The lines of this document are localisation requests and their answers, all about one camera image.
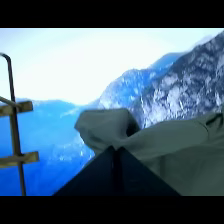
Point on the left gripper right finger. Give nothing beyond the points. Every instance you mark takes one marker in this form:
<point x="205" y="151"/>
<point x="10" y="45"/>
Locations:
<point x="140" y="181"/>

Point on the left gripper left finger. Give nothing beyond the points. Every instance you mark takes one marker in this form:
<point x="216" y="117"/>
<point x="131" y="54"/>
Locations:
<point x="96" y="180"/>

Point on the grey T-shirt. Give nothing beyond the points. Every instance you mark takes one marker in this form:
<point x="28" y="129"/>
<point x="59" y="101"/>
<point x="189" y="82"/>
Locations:
<point x="173" y="156"/>

